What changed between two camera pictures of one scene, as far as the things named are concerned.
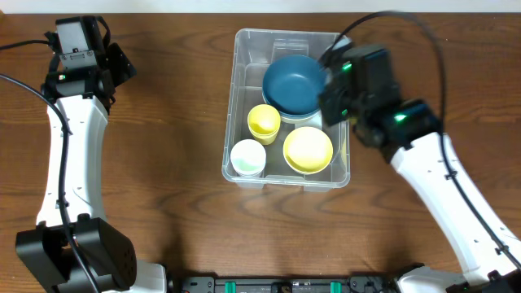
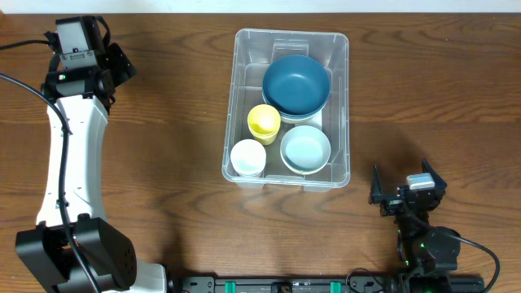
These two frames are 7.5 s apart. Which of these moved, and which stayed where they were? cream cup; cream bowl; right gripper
Moved: right gripper
Stayed: cream bowl; cream cup
